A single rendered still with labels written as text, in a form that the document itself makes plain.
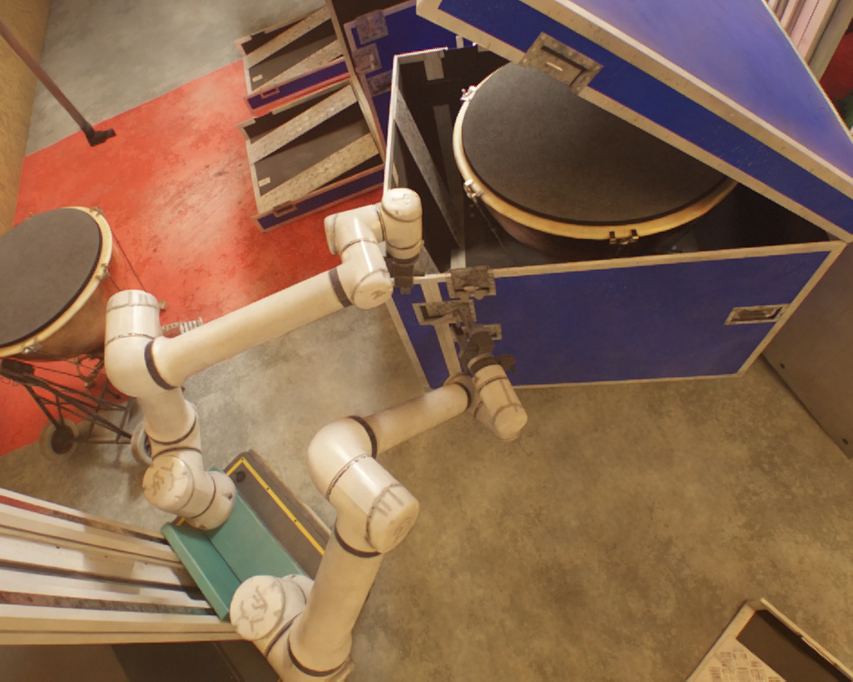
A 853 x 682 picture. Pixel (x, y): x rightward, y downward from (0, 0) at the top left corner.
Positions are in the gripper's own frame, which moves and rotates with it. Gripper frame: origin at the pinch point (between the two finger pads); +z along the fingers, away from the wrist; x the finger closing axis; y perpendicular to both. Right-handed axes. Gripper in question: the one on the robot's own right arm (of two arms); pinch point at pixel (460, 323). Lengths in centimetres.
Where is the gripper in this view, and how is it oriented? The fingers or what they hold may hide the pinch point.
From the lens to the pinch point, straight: 152.5
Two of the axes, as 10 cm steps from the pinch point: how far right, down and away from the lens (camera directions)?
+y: -9.2, 1.3, -3.7
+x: -2.0, 6.4, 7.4
